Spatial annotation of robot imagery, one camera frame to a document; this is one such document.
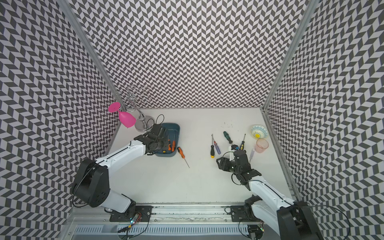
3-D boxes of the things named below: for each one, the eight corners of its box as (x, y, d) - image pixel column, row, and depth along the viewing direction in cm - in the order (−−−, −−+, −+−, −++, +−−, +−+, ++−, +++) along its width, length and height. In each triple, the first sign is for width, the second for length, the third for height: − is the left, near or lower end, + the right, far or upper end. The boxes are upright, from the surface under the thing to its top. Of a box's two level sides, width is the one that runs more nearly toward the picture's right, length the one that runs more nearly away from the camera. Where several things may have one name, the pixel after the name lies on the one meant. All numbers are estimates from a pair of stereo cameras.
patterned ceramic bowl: (251, 139, 102) (253, 136, 99) (248, 128, 108) (250, 124, 105) (267, 139, 102) (269, 136, 99) (263, 128, 108) (265, 124, 105)
